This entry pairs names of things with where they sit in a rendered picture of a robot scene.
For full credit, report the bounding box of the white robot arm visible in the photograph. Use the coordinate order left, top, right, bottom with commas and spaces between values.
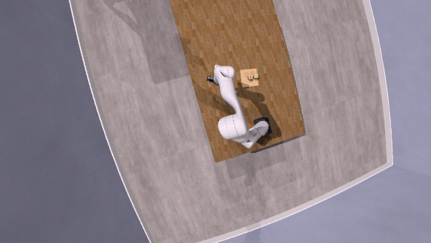
213, 65, 269, 148

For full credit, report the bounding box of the tan flat mat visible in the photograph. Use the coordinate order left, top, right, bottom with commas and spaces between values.
240, 68, 258, 87

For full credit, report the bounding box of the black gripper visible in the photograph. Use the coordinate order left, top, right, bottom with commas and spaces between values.
207, 76, 219, 86

